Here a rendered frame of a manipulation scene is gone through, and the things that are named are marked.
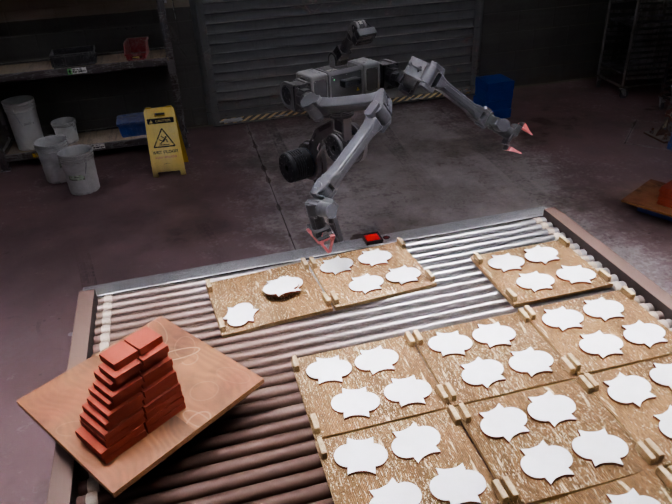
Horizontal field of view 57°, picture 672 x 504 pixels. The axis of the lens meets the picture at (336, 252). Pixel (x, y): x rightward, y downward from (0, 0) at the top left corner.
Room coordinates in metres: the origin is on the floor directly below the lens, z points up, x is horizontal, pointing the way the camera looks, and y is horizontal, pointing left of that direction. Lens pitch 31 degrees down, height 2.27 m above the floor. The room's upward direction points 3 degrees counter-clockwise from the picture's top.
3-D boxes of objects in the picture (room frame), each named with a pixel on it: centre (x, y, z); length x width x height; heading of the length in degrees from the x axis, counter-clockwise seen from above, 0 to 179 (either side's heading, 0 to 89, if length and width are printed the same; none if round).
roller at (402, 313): (1.77, -0.12, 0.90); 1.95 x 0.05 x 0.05; 104
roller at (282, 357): (1.67, -0.14, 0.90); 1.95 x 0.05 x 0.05; 104
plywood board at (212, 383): (1.33, 0.58, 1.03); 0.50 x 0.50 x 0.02; 48
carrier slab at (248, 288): (1.92, 0.27, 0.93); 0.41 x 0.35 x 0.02; 108
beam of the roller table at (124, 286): (2.28, 0.01, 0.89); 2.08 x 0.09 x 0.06; 104
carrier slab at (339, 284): (2.04, -0.13, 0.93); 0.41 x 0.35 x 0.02; 107
